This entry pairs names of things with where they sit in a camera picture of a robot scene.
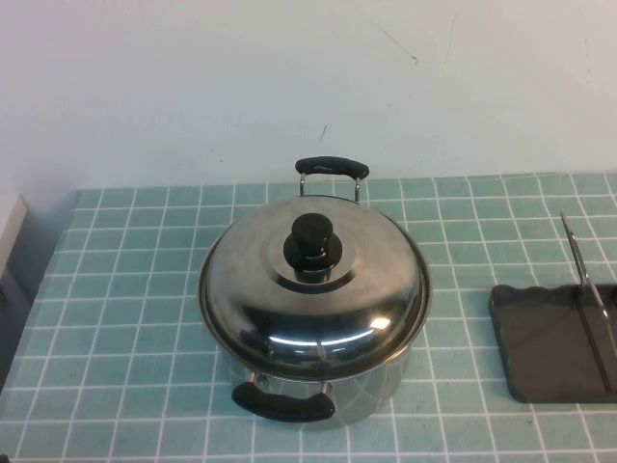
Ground steel pot lid black knob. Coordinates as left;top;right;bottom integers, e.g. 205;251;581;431
198;192;431;380

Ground dark grey lid rack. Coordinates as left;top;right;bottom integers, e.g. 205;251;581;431
489;210;617;405

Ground teal tile pattern tablecloth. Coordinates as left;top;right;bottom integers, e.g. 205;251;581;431
0;172;617;463

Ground beige panel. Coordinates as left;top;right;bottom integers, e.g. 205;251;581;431
0;193;30;290

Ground stainless steel pot black handles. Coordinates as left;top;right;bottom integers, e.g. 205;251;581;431
198;154;432;428

